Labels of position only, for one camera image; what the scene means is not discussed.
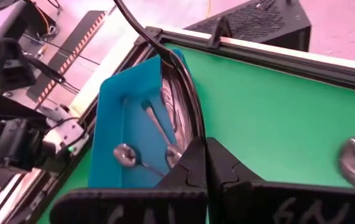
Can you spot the striped floor strip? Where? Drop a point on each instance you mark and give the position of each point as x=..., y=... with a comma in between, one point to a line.
x=71, y=53

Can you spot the black table frame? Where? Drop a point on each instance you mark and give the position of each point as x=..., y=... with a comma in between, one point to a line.
x=289, y=59

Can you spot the black table clamp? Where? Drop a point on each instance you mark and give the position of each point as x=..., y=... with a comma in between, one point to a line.
x=219, y=31

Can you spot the black perforated computer case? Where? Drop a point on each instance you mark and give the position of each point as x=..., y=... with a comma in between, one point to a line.
x=258, y=21

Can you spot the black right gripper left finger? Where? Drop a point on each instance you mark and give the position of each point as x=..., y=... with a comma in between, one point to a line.
x=133, y=205

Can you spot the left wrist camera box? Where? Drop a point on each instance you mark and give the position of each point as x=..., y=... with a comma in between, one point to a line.
x=63, y=137

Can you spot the dark blue plastic bin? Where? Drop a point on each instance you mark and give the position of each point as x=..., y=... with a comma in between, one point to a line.
x=112, y=124

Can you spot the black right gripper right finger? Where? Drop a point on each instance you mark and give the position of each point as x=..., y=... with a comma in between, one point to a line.
x=273, y=205

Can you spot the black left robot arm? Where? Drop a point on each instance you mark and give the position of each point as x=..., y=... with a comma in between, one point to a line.
x=3, y=68

